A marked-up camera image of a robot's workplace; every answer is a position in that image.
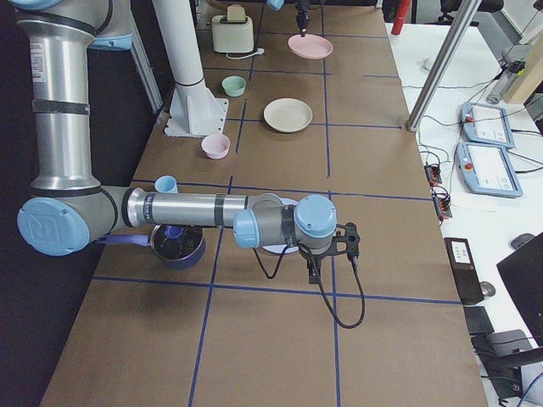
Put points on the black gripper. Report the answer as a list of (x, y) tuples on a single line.
[(302, 18), (312, 259)]

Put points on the light blue plate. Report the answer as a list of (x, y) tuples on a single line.
[(278, 249)]

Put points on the pink plate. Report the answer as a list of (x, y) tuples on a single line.
[(310, 46)]

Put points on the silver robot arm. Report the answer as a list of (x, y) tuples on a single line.
[(70, 208)]

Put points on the toast bread slice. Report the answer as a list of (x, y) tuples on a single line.
[(236, 14)]

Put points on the cream toaster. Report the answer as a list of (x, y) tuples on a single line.
[(232, 37)]

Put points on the red bottle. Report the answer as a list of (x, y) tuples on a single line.
[(402, 9)]

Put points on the green bowl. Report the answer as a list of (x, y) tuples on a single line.
[(234, 86)]

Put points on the cream white plate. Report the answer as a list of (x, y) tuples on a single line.
[(288, 115)]

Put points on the dark blue saucepan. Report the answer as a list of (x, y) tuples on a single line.
[(178, 247)]

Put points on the near orange adapter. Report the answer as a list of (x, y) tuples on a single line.
[(442, 203)]

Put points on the orange adapter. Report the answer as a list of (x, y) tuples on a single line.
[(433, 175), (442, 203)]

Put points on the far orange adapter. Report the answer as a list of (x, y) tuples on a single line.
[(433, 175)]

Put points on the pink bowl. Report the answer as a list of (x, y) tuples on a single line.
[(216, 146)]

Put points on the black box with label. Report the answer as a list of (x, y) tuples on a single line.
[(463, 270)]

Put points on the light blue cup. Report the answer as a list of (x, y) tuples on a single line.
[(166, 184)]

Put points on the near teach pendant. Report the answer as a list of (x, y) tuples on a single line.
[(487, 170)]

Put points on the teach pendant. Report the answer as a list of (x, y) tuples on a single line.
[(487, 124), (487, 170)]

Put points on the computer mouse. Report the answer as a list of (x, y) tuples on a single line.
[(521, 240)]

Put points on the black monitor corner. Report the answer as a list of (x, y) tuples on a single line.
[(521, 273)]

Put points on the far teach pendant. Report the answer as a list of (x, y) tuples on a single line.
[(487, 124)]

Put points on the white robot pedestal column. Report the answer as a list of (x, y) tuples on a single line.
[(194, 111)]

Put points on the aluminium frame post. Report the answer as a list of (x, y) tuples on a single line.
[(466, 12)]

